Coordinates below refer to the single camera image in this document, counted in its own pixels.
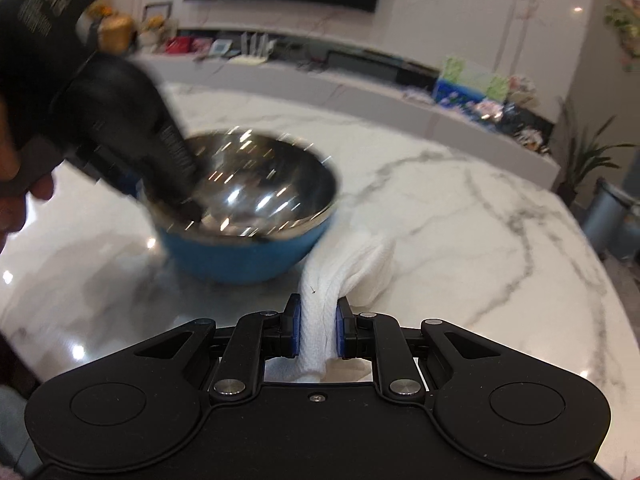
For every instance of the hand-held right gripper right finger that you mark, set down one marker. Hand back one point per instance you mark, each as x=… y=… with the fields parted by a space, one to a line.
x=341 y=330

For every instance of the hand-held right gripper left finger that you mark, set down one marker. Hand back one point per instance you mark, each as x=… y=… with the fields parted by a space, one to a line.
x=297 y=327

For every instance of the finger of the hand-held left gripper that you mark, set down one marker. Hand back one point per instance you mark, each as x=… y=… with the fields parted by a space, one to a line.
x=175 y=165
x=122 y=182

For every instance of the white paper towel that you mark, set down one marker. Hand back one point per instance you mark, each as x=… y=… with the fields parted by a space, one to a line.
x=325 y=280

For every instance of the blue steel bowl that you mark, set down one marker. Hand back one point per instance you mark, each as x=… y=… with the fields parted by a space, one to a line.
x=250 y=205

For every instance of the person's left hand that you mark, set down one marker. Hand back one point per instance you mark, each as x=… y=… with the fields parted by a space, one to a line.
x=10 y=160

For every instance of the golden vase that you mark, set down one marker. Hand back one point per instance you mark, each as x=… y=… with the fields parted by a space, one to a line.
x=117 y=32

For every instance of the plush bear toy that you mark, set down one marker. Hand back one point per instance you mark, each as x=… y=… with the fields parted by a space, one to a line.
x=151 y=32

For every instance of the red gift box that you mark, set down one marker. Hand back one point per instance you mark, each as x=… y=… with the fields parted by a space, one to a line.
x=178 y=45

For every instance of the dried flower bouquet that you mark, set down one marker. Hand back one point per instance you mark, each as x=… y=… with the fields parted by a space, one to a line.
x=100 y=10

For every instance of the framed certificate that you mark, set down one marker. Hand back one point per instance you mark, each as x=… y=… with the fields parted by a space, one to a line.
x=158 y=12

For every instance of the pink box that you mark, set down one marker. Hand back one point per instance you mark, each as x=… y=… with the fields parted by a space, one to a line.
x=201 y=46

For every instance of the small white display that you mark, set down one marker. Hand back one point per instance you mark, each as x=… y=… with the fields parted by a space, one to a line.
x=220 y=47

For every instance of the white wifi router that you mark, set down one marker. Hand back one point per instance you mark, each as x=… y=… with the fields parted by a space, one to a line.
x=256 y=47

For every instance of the white marble tv console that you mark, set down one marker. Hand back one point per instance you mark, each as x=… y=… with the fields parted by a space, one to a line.
x=350 y=90

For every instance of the black and white toy figures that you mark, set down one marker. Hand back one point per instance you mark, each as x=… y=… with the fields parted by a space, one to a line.
x=534 y=140

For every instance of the lotus pond painting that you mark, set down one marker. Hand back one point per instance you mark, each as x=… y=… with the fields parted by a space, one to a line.
x=465 y=85

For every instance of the grey trash bin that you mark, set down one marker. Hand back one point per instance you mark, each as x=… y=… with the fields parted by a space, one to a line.
x=605 y=215

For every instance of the potted long-leaf plant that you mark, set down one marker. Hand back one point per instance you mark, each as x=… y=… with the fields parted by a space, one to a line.
x=582 y=160

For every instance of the round paper fan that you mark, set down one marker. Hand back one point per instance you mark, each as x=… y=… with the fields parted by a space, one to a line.
x=522 y=85

